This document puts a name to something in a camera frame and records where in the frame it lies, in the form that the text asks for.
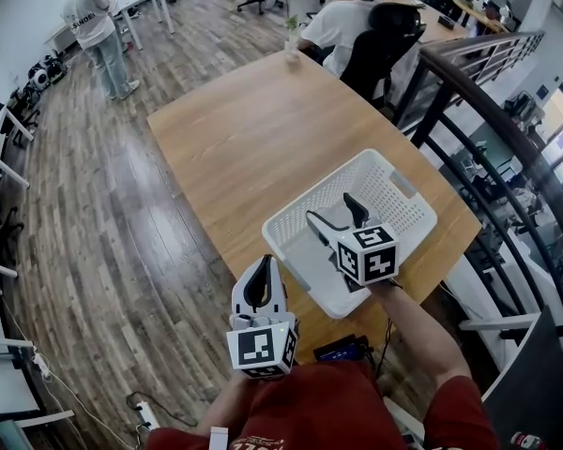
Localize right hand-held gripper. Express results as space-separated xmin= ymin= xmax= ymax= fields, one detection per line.
xmin=305 ymin=192 xmax=401 ymax=294

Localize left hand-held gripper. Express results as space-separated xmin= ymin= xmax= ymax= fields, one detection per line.
xmin=225 ymin=253 xmax=300 ymax=381

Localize white perforated plastic basket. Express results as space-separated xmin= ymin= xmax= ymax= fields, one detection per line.
xmin=261 ymin=147 xmax=439 ymax=321

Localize person's right forearm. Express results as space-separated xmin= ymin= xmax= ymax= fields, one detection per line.
xmin=370 ymin=281 xmax=473 ymax=386

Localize person's left forearm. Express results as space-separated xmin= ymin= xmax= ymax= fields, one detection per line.
xmin=194 ymin=372 xmax=254 ymax=435

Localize black device with blue screen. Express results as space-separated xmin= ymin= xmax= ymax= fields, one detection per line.
xmin=312 ymin=334 xmax=374 ymax=363

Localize wooden table with white legs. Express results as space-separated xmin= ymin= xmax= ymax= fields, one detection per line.
xmin=145 ymin=48 xmax=540 ymax=366

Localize person's red shirt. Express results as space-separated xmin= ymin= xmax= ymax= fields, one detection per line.
xmin=145 ymin=361 xmax=501 ymax=450

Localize white power strip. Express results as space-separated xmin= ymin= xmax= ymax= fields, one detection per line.
xmin=135 ymin=399 xmax=161 ymax=433

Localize black mesh office chair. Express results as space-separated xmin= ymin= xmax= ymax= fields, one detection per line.
xmin=340 ymin=2 xmax=427 ymax=112

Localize small glass vase with plant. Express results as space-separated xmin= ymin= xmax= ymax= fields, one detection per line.
xmin=282 ymin=14 xmax=305 ymax=67

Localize black stair railing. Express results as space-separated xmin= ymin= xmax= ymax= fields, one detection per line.
xmin=393 ymin=29 xmax=563 ymax=421

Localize long wooden desk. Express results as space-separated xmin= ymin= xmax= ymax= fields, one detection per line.
xmin=384 ymin=0 xmax=515 ymax=44

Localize dark grey desk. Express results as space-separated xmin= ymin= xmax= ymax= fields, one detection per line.
xmin=480 ymin=305 xmax=563 ymax=450

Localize clear bottle with red label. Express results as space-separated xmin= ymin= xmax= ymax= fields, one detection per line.
xmin=510 ymin=431 xmax=545 ymax=450

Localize white round device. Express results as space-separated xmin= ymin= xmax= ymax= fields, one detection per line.
xmin=27 ymin=62 xmax=55 ymax=91

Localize black power cable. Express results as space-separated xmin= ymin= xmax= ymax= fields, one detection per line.
xmin=125 ymin=389 xmax=201 ymax=428

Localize white floor cable with adapter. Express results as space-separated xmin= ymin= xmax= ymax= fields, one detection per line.
xmin=0 ymin=297 xmax=145 ymax=444

